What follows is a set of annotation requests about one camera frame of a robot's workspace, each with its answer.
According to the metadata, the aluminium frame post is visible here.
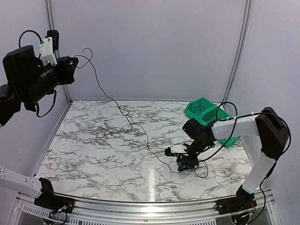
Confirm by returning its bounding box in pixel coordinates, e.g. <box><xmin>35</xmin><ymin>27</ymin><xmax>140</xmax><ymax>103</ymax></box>
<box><xmin>221</xmin><ymin>0</ymin><xmax>253</xmax><ymax>103</ymax></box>
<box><xmin>45</xmin><ymin>0</ymin><xmax>74</xmax><ymax>104</ymax></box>

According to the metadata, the black cable bundle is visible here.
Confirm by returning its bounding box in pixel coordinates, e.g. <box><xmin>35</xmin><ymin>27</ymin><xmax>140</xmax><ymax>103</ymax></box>
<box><xmin>178</xmin><ymin>157</ymin><xmax>209</xmax><ymax>179</ymax></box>

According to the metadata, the left aluminium frame post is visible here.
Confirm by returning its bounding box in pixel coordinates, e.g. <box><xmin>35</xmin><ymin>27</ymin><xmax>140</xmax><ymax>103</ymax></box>
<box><xmin>45</xmin><ymin>0</ymin><xmax>74</xmax><ymax>104</ymax></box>

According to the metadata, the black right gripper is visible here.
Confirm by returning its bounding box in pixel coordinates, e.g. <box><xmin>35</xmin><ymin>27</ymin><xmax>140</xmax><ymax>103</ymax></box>
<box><xmin>177</xmin><ymin>139</ymin><xmax>210</xmax><ymax>172</ymax></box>

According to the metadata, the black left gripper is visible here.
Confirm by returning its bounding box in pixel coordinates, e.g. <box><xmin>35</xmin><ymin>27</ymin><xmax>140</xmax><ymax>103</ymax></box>
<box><xmin>21</xmin><ymin>54</ymin><xmax>78</xmax><ymax>106</ymax></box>

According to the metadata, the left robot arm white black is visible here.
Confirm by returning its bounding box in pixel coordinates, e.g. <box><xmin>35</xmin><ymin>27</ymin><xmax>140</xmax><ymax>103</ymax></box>
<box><xmin>0</xmin><ymin>86</ymin><xmax>69</xmax><ymax>176</ymax></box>

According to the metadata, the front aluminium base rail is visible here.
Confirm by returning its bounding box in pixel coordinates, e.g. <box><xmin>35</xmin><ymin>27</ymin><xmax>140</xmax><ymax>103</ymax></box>
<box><xmin>8</xmin><ymin>189</ymin><xmax>282</xmax><ymax>225</ymax></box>

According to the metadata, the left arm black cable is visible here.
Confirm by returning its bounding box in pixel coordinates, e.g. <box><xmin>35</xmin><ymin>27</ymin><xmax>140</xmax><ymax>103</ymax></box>
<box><xmin>18</xmin><ymin>30</ymin><xmax>44</xmax><ymax>49</ymax></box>

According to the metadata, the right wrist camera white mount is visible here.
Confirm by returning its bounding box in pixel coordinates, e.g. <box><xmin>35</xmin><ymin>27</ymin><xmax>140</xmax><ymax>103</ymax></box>
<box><xmin>165</xmin><ymin>145</ymin><xmax>188</xmax><ymax>157</ymax></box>

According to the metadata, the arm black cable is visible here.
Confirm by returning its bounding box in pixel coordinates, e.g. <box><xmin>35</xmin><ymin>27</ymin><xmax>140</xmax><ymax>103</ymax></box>
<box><xmin>199</xmin><ymin>101</ymin><xmax>293</xmax><ymax>162</ymax></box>
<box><xmin>18</xmin><ymin>30</ymin><xmax>44</xmax><ymax>49</ymax></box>

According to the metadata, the right aluminium frame post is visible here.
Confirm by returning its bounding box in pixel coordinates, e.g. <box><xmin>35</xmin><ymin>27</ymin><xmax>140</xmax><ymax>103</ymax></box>
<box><xmin>221</xmin><ymin>0</ymin><xmax>253</xmax><ymax>103</ymax></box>

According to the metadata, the blue wire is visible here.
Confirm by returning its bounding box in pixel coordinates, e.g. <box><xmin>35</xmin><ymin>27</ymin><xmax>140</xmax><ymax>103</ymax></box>
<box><xmin>190</xmin><ymin>104</ymin><xmax>206</xmax><ymax>116</ymax></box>

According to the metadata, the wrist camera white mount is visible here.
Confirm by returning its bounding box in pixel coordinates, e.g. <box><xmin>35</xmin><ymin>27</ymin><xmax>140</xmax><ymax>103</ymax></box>
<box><xmin>165</xmin><ymin>145</ymin><xmax>188</xmax><ymax>157</ymax></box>
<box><xmin>39</xmin><ymin>30</ymin><xmax>59</xmax><ymax>66</ymax></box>

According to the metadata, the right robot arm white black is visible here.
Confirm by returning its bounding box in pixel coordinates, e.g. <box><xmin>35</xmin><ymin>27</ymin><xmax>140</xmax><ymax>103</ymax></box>
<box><xmin>169</xmin><ymin>107</ymin><xmax>291</xmax><ymax>210</ymax></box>

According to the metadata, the green three-compartment plastic bin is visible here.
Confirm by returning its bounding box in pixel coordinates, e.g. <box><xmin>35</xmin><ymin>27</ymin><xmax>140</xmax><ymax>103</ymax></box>
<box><xmin>184</xmin><ymin>97</ymin><xmax>238</xmax><ymax>148</ymax></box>

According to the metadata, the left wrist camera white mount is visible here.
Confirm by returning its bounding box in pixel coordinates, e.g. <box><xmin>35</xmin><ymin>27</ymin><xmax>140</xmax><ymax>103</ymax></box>
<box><xmin>39</xmin><ymin>30</ymin><xmax>59</xmax><ymax>66</ymax></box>

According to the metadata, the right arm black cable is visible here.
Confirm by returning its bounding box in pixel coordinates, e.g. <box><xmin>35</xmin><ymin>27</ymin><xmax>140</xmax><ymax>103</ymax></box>
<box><xmin>199</xmin><ymin>101</ymin><xmax>293</xmax><ymax>162</ymax></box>

